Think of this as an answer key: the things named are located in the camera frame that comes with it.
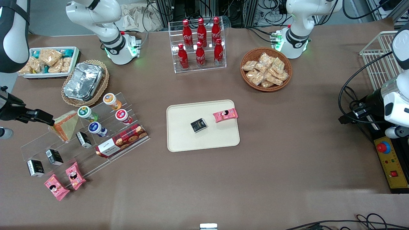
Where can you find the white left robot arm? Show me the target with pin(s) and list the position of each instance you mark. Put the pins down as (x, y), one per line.
(297, 35)

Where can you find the plastic triangle sandwich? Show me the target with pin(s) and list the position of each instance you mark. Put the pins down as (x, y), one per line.
(65, 127)

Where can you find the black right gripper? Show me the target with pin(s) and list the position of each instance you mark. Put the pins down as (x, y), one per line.
(10, 109)

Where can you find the orange lid yogurt cup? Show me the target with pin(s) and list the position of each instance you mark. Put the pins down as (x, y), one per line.
(111, 101)

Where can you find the blue lid yogurt cup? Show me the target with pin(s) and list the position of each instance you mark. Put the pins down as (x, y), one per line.
(96, 128)

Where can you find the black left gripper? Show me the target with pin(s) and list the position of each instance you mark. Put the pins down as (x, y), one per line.
(371, 101)

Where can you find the pink snack pack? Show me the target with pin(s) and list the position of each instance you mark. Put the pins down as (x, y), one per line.
(56, 187)
(225, 115)
(75, 176)

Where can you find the small white block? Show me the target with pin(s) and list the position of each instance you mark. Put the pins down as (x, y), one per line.
(208, 226)

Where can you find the teal snack packet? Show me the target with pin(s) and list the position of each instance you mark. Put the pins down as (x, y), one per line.
(67, 51)
(35, 54)

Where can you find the red lid yogurt cup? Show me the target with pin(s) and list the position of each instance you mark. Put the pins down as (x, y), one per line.
(123, 116)

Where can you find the silver foil container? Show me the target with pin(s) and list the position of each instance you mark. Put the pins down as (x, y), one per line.
(83, 81)

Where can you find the clear acrylic bottle rack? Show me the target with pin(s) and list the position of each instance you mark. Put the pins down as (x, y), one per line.
(209, 69)

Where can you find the beige crumpled cloth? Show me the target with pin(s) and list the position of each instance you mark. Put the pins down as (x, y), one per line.
(137, 17)

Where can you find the beige rectangular tray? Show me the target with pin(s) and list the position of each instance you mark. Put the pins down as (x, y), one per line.
(191, 142)

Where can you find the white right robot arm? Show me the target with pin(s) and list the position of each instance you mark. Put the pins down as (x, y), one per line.
(112, 48)

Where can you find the oval wicker basket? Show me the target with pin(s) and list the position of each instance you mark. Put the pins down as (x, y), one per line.
(104, 80)

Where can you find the round wicker bowl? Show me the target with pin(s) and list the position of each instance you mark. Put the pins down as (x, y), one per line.
(250, 54)

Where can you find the white rectangular bin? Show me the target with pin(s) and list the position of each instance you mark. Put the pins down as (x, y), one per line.
(48, 76)

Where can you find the yellow emergency stop box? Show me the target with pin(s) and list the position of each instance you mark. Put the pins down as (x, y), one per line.
(394, 163)

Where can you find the green lid yogurt cup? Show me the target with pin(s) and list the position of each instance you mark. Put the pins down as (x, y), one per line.
(86, 113)

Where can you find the aluminium equipment frame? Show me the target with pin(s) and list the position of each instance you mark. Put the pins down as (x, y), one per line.
(243, 12)

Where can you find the red cola bottle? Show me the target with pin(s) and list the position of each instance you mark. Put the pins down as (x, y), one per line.
(200, 56)
(218, 53)
(187, 32)
(182, 58)
(201, 31)
(216, 29)

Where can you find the red plaid cookie box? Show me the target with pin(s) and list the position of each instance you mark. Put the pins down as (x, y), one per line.
(123, 140)

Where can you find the small black carton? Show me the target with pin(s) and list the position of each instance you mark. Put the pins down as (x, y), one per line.
(84, 140)
(199, 125)
(35, 168)
(54, 157)

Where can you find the tan snack packet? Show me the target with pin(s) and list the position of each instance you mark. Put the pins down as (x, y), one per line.
(249, 65)
(282, 76)
(267, 84)
(278, 65)
(66, 64)
(26, 70)
(55, 67)
(274, 79)
(261, 67)
(265, 58)
(50, 56)
(35, 65)
(255, 77)

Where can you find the clear acrylic stepped shelf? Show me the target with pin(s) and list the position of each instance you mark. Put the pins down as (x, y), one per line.
(107, 115)

